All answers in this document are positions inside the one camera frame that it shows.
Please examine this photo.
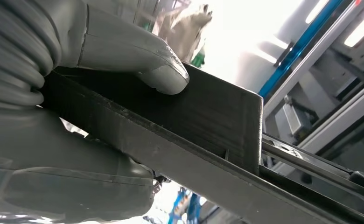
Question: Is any grey metal frame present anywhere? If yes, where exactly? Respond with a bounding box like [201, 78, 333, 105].
[262, 0, 364, 177]

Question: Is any ceiling light strip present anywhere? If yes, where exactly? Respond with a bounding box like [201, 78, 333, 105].
[344, 6, 364, 48]
[305, 0, 329, 24]

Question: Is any blue steel beam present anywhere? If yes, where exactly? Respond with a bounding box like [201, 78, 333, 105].
[259, 0, 345, 99]

